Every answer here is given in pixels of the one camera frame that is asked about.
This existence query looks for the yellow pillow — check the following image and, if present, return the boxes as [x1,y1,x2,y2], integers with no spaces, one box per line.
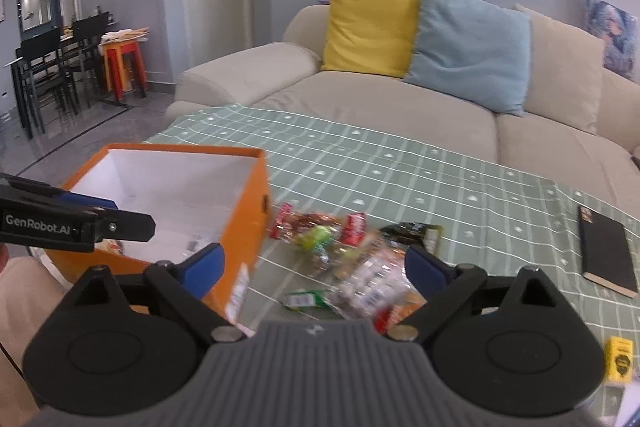
[321,0,424,79]

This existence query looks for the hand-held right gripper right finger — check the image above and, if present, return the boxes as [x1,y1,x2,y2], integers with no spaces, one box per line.
[389,245,567,342]

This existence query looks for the beige back cushion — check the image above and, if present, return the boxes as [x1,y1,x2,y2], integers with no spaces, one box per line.
[515,3,606,135]

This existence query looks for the white paper box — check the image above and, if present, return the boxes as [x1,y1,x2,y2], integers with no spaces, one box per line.
[601,382,640,427]

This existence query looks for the black dining chairs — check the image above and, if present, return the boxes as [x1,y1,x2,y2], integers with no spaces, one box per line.
[4,34,106,140]

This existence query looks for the printed blue pillow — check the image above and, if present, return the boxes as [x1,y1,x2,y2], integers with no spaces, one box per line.
[583,0,640,82]

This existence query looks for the orange-rimmed fabric storage box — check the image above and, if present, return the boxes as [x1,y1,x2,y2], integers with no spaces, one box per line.
[44,143,273,325]

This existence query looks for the person's left forearm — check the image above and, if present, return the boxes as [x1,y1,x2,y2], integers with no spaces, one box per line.
[0,254,69,414]

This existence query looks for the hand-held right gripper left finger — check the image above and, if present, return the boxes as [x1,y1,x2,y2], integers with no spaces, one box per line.
[66,243,243,343]

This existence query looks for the red plastic stool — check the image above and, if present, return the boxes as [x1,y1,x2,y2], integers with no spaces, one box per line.
[106,49,147,104]

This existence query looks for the black notebook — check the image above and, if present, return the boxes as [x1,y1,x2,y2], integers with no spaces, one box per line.
[577,204,640,299]

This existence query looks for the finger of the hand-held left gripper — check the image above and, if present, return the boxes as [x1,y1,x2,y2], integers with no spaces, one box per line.
[0,172,120,211]
[94,211,156,244]

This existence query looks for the orange plastic stool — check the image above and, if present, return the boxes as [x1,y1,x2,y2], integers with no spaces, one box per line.
[102,38,149,100]

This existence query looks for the pile of mixed snack packets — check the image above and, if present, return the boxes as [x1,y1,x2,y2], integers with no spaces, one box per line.
[270,202,444,336]

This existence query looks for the light blue pillow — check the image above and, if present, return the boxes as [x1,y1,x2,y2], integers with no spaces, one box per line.
[402,0,532,116]

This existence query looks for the white cloth bundle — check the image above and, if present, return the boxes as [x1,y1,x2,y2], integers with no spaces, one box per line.
[100,27,151,46]

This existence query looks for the green raisin packet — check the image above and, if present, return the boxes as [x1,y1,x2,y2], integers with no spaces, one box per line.
[295,224,347,254]

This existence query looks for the beige sofa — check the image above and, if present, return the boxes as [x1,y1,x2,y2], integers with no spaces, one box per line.
[165,3,640,214]

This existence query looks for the green checked tablecloth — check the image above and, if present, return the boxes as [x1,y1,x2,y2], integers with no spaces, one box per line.
[142,102,640,427]

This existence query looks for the black dining chair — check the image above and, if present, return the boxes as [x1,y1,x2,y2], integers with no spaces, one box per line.
[71,12,112,108]
[14,31,81,135]

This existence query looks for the small yellow box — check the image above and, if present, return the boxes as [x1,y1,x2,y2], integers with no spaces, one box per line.
[603,337,635,383]

